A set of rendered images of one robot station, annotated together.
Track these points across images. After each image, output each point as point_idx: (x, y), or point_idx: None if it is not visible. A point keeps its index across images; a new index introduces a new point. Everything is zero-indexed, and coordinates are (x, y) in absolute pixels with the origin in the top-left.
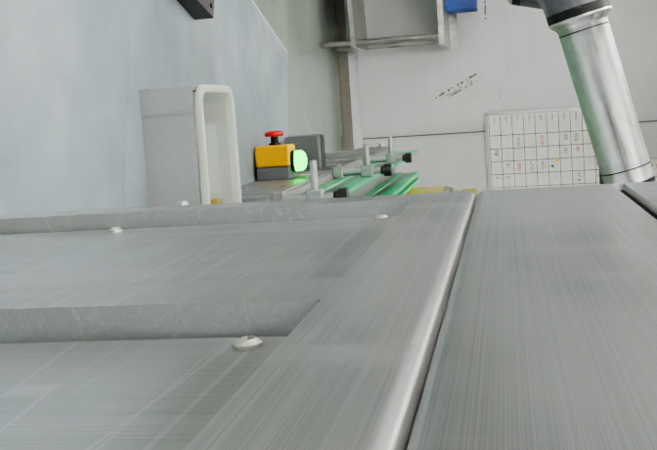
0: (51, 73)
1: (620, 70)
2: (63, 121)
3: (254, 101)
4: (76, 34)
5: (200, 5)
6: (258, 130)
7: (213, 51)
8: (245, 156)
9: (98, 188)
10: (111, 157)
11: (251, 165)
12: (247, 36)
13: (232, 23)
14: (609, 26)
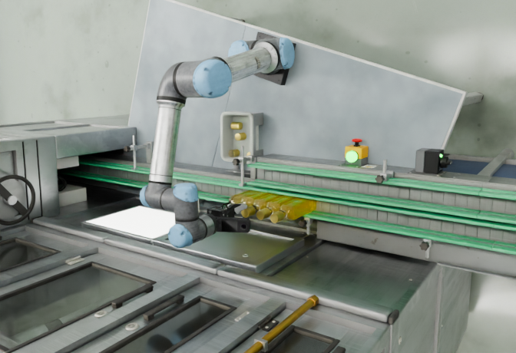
0: (188, 105)
1: (155, 130)
2: (191, 117)
3: (365, 121)
4: None
5: (269, 80)
6: (368, 137)
7: (305, 97)
8: (340, 146)
9: (204, 135)
10: (213, 128)
11: None
12: (362, 87)
13: (335, 83)
14: (159, 109)
